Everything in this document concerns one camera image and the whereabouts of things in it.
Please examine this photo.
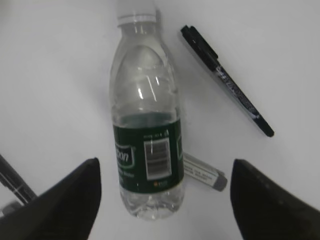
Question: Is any grey white eraser left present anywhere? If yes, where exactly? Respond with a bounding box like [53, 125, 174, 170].
[0, 201, 22, 218]

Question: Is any grey white eraser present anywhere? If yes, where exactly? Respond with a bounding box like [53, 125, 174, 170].
[183, 152, 228, 192]
[0, 201, 22, 218]

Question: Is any grey white eraser middle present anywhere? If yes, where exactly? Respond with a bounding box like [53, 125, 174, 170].
[183, 152, 228, 192]

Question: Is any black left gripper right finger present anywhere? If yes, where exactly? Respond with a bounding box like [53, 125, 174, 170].
[230, 159, 320, 240]

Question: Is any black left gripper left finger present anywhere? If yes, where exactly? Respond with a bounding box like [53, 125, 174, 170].
[0, 158, 101, 240]

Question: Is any black marker pen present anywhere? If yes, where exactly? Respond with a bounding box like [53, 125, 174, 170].
[0, 155, 37, 205]
[180, 25, 275, 138]

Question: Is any clear water bottle green label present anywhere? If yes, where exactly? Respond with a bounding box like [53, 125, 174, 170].
[109, 0, 185, 221]

